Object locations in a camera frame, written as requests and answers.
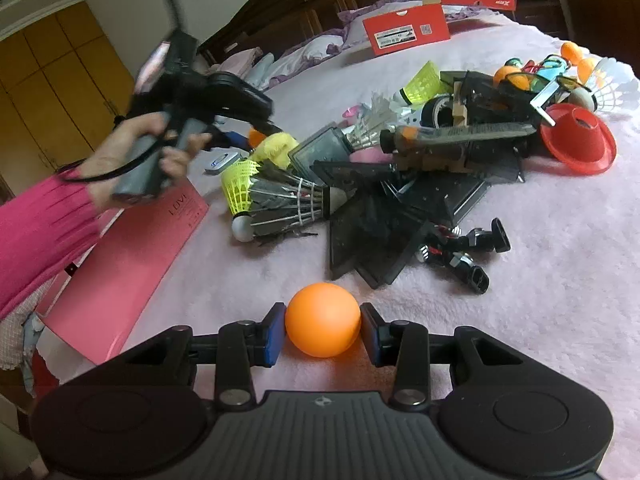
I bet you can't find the orange ping pong ball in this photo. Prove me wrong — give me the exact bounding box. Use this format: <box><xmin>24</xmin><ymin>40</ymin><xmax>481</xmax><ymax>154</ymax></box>
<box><xmin>285</xmin><ymin>283</ymin><xmax>361</xmax><ymax>359</ymax></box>

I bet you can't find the dark feather shuttlecock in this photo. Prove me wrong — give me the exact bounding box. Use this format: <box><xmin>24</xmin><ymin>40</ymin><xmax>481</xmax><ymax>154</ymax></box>
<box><xmin>231</xmin><ymin>160</ymin><xmax>344</xmax><ymax>243</ymax></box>

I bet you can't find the pink sleeve forearm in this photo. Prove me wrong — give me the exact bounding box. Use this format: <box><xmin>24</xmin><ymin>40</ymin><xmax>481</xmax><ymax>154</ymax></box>
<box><xmin>1</xmin><ymin>171</ymin><xmax>113</xmax><ymax>318</ymax></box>

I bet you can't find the person left hand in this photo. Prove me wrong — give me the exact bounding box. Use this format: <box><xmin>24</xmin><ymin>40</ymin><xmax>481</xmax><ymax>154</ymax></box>
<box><xmin>74</xmin><ymin>112</ymin><xmax>214</xmax><ymax>214</ymax></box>

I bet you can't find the folded pink quilt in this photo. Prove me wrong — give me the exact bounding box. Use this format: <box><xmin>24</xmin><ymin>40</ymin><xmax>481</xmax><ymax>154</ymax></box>
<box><xmin>207</xmin><ymin>48</ymin><xmax>264</xmax><ymax>79</ymax></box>

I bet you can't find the blue floral quilt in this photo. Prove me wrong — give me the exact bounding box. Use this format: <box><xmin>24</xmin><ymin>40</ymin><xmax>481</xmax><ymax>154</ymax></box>
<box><xmin>244</xmin><ymin>52</ymin><xmax>274</xmax><ymax>90</ymax></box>

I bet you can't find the small white tin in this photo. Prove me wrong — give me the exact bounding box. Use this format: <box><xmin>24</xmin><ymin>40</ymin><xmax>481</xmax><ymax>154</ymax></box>
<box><xmin>204</xmin><ymin>152</ymin><xmax>242</xmax><ymax>176</ymax></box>

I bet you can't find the black toy robot figure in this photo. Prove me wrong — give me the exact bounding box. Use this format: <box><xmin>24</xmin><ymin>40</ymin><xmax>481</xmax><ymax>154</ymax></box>
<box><xmin>416</xmin><ymin>218</ymin><xmax>511</xmax><ymax>295</ymax></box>

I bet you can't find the yellow plastic shuttlecock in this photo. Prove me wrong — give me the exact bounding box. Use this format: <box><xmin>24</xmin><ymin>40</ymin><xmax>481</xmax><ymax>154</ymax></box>
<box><xmin>221</xmin><ymin>159</ymin><xmax>259</xmax><ymax>217</ymax></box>

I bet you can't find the yellow wooden wardrobe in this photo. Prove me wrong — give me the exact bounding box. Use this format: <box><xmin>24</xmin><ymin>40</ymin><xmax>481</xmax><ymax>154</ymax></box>
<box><xmin>1</xmin><ymin>2</ymin><xmax>134</xmax><ymax>198</ymax></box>

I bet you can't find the smoky plastic case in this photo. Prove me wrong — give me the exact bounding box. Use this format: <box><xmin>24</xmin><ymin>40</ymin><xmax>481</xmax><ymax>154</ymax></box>
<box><xmin>288</xmin><ymin>125</ymin><xmax>488</xmax><ymax>289</ymax></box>

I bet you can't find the pink open box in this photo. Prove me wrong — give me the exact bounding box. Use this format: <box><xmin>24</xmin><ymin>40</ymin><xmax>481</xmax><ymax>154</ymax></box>
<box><xmin>36</xmin><ymin>180</ymin><xmax>208</xmax><ymax>364</ymax></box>

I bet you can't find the pink tape spool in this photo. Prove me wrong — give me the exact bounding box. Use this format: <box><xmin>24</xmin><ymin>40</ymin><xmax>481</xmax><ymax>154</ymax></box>
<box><xmin>343</xmin><ymin>104</ymin><xmax>361</xmax><ymax>119</ymax></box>

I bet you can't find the purple frilled pillow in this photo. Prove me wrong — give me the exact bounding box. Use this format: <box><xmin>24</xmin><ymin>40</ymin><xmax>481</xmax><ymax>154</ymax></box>
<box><xmin>264</xmin><ymin>0</ymin><xmax>501</xmax><ymax>89</ymax></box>

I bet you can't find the pink fleece blanket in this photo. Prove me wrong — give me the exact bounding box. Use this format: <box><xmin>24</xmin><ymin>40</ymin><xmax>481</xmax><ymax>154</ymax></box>
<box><xmin>49</xmin><ymin>8</ymin><xmax>640</xmax><ymax>480</ymax></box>

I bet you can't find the silver foil tube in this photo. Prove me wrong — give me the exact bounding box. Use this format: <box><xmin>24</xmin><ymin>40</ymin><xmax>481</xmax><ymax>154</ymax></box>
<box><xmin>378</xmin><ymin>122</ymin><xmax>537</xmax><ymax>154</ymax></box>

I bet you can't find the red shoe box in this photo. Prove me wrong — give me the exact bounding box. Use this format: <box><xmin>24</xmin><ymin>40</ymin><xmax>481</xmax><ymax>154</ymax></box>
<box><xmin>363</xmin><ymin>4</ymin><xmax>450</xmax><ymax>56</ymax></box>

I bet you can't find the green yellow shuttlecock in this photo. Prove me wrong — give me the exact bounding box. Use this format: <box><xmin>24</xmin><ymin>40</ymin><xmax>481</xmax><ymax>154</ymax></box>
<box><xmin>399</xmin><ymin>61</ymin><xmax>442</xmax><ymax>105</ymax></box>

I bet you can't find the red plastic cone hat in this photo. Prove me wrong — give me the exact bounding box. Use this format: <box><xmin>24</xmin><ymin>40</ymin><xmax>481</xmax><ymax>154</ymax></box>
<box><xmin>539</xmin><ymin>103</ymin><xmax>617</xmax><ymax>176</ymax></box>

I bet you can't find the red shoe box lid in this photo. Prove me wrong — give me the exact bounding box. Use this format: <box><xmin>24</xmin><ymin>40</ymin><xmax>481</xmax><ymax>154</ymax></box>
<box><xmin>440</xmin><ymin>0</ymin><xmax>518</xmax><ymax>12</ymax></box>

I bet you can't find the white feather shuttlecock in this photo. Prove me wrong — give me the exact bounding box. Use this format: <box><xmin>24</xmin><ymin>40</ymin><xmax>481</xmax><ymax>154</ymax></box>
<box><xmin>568</xmin><ymin>58</ymin><xmax>639</xmax><ymax>113</ymax></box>

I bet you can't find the bedside table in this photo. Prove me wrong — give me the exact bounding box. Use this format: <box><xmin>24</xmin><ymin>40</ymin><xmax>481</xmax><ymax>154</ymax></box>
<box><xmin>502</xmin><ymin>0</ymin><xmax>568</xmax><ymax>38</ymax></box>

